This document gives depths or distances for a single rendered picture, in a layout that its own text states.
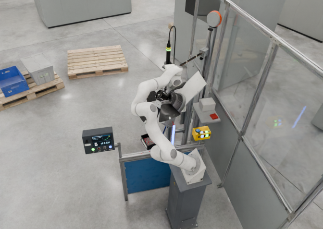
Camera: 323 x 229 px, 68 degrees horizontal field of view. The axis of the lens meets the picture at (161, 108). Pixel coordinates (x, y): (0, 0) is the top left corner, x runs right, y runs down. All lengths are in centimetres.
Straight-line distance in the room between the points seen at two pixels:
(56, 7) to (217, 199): 621
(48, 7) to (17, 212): 536
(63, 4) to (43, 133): 426
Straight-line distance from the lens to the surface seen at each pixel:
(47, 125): 425
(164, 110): 241
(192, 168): 208
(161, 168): 274
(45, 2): 736
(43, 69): 477
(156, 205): 311
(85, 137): 214
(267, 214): 254
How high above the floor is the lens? 279
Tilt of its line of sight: 41 degrees down
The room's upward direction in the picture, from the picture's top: 2 degrees clockwise
